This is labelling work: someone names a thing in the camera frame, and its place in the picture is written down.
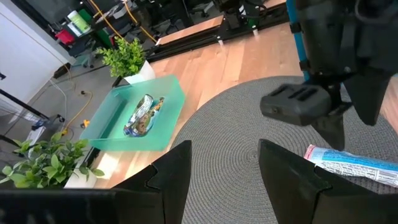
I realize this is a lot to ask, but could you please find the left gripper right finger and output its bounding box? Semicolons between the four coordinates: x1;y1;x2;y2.
257;138;377;224

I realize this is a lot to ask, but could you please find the round grey woven placemat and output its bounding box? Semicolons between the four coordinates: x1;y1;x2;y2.
170;75;398;224

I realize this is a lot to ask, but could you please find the large-leaf potted plant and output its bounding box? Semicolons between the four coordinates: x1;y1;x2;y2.
0;132;106;190

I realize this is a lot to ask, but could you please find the teal translucent plastic bin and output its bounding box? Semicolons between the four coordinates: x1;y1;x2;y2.
79;74;187;152

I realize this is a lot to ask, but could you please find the white green wipes canister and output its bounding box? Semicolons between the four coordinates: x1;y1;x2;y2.
67;9;91;35

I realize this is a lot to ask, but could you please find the small-leaf potted plant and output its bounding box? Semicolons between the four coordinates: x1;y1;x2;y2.
95;35;156;85

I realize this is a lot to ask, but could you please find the yellow power cable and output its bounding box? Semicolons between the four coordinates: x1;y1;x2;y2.
88;0;158;43
60;90;94;136

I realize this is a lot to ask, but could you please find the white cabinet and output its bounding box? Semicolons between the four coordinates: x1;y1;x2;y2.
0;0;75;116

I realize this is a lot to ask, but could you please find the black aluminium table frame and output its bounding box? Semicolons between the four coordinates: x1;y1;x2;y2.
111;0;290;88

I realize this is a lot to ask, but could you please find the red container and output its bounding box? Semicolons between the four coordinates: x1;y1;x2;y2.
55;29;76;46

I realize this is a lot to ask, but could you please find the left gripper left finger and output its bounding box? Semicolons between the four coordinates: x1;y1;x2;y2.
113;139;193;224

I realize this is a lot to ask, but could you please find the blue red chocolate granola bar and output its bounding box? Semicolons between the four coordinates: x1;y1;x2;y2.
303;144;398;189

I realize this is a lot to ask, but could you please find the white striped snack packet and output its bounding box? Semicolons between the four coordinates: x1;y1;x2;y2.
123;96;165;138

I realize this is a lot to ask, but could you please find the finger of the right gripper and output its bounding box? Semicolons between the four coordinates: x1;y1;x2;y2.
312;103;353;151
343;69;395;127

